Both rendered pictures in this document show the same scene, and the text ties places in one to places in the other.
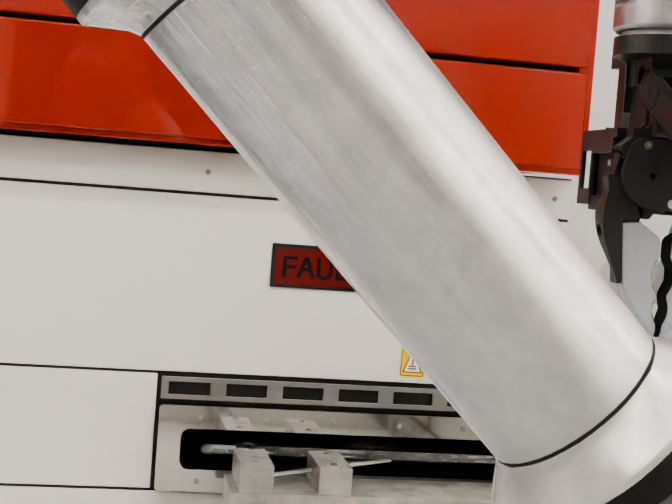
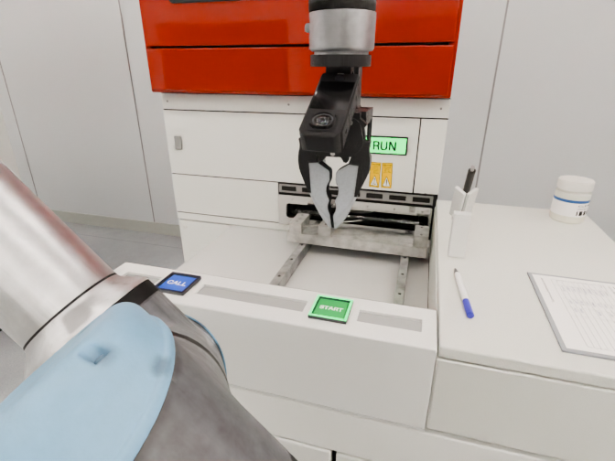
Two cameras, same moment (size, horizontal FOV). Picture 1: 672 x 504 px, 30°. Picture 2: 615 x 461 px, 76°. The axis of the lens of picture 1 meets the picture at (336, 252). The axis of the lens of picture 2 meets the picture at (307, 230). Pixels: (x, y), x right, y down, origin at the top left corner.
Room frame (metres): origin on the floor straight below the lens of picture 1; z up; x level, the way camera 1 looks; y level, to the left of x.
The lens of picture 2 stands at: (0.39, -0.40, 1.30)
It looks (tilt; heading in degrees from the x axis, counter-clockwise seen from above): 23 degrees down; 27
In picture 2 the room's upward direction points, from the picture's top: straight up
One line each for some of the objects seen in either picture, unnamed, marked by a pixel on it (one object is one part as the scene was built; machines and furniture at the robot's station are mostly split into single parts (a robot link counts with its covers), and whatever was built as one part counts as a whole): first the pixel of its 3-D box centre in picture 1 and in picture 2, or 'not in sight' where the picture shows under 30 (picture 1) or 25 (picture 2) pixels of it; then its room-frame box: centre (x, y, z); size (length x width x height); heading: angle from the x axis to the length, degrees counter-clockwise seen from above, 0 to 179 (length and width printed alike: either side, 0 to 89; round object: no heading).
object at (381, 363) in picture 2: not in sight; (254, 334); (0.82, -0.09, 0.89); 0.55 x 0.09 x 0.14; 100
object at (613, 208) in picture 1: (631, 218); (318, 159); (0.83, -0.19, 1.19); 0.05 x 0.02 x 0.09; 100
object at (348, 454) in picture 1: (369, 454); (355, 217); (1.38, -0.05, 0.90); 0.38 x 0.01 x 0.01; 100
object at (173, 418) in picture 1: (354, 453); (350, 215); (1.39, -0.04, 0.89); 0.44 x 0.02 x 0.10; 100
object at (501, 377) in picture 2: not in sight; (527, 291); (1.16, -0.49, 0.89); 0.62 x 0.35 x 0.14; 10
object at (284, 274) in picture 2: not in sight; (285, 273); (1.11, 0.02, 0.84); 0.50 x 0.02 x 0.03; 10
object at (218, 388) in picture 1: (358, 395); (351, 193); (1.40, -0.04, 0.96); 0.44 x 0.01 x 0.02; 100
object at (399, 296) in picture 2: not in sight; (400, 289); (1.15, -0.25, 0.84); 0.50 x 0.02 x 0.03; 10
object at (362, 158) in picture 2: not in sight; (351, 161); (0.84, -0.24, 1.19); 0.05 x 0.02 x 0.09; 100
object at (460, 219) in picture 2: not in sight; (460, 219); (1.12, -0.35, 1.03); 0.06 x 0.04 x 0.13; 10
